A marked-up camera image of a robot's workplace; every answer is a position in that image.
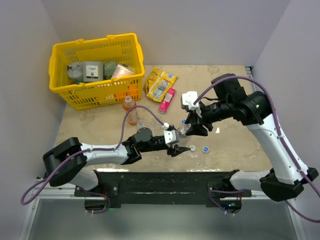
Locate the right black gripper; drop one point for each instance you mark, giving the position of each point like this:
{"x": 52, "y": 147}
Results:
{"x": 199, "y": 129}

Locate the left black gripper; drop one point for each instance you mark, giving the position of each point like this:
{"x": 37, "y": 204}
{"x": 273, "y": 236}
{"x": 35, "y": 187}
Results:
{"x": 176, "y": 150}

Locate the clear bottle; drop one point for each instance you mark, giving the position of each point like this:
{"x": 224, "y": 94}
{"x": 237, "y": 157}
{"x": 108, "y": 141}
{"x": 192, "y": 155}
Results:
{"x": 141, "y": 124}
{"x": 183, "y": 138}

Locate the blue Pocari Sweat cap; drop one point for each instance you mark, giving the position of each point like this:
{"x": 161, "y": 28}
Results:
{"x": 205, "y": 149}

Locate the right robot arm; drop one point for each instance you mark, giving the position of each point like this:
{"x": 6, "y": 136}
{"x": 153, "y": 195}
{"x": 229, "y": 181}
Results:
{"x": 256, "y": 111}

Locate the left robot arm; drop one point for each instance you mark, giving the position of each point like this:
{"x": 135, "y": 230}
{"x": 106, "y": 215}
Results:
{"x": 67, "y": 162}

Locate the orange drink bottle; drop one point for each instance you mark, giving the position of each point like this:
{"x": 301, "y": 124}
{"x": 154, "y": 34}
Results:
{"x": 132, "y": 115}

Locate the pink carton box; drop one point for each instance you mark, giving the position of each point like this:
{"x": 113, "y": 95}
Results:
{"x": 167, "y": 101}

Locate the yellow snack bag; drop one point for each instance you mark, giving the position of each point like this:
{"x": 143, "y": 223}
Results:
{"x": 158, "y": 83}

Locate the pink packaged item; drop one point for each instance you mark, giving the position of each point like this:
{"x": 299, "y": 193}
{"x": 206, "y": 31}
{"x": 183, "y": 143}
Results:
{"x": 122, "y": 71}

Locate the yellow plastic shopping basket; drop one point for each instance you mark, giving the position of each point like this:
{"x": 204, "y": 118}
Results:
{"x": 121, "y": 48}

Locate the green round item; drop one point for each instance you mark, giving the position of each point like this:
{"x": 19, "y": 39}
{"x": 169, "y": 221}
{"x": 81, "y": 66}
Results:
{"x": 109, "y": 68}

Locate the grey box in basket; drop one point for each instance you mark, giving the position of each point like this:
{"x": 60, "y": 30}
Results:
{"x": 92, "y": 71}

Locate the grey bag in basket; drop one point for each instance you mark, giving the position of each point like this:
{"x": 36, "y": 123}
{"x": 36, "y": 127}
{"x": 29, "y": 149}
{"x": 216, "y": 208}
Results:
{"x": 75, "y": 71}

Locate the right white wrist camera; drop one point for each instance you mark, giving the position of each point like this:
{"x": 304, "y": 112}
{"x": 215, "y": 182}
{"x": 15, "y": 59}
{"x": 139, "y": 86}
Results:
{"x": 188, "y": 104}

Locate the black base frame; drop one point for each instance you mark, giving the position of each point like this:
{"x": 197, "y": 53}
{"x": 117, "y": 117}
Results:
{"x": 164, "y": 188}

